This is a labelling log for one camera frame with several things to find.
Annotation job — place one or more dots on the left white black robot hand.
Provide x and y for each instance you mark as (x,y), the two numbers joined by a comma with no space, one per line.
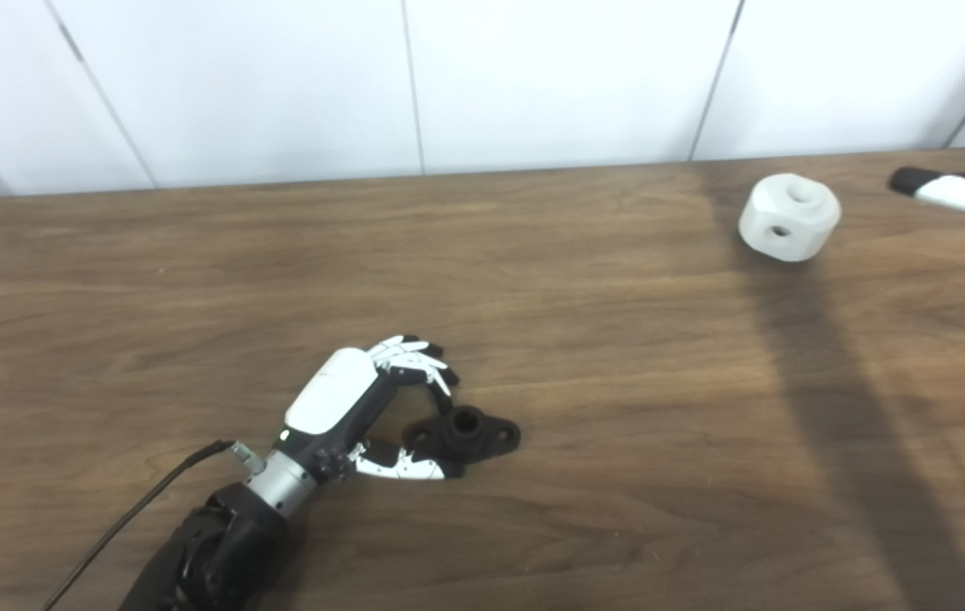
(333,395)

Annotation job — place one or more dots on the black flanged holder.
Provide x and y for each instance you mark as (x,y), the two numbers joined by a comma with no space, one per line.
(482,437)

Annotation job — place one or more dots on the round white plastic piece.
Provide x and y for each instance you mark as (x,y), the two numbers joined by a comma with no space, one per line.
(788,212)

